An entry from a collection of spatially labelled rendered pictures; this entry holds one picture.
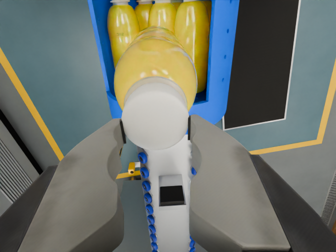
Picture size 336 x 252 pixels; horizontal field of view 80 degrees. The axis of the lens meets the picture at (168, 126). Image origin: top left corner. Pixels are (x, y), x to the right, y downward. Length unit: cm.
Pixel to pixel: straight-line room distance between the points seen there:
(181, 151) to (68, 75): 121
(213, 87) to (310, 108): 185
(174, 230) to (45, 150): 148
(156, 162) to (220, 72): 54
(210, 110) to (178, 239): 97
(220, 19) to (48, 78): 160
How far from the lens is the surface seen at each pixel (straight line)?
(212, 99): 40
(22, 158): 217
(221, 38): 37
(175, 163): 85
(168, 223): 115
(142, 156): 76
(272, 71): 168
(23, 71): 191
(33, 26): 178
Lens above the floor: 156
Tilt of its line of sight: 59 degrees down
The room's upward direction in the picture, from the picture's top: 175 degrees clockwise
